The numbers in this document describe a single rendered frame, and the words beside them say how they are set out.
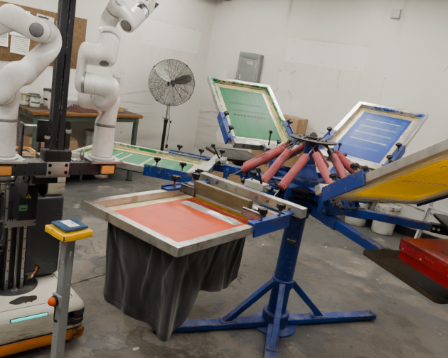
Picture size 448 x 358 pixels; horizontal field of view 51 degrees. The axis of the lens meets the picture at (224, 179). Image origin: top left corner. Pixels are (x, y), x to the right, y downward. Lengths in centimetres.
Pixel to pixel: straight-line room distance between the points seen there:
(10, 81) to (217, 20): 609
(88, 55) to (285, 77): 522
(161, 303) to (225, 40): 605
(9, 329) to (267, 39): 559
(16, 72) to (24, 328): 135
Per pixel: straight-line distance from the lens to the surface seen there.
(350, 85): 647
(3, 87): 196
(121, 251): 211
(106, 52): 192
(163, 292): 196
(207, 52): 781
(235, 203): 225
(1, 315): 266
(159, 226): 200
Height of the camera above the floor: 164
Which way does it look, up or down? 13 degrees down
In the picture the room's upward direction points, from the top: 10 degrees clockwise
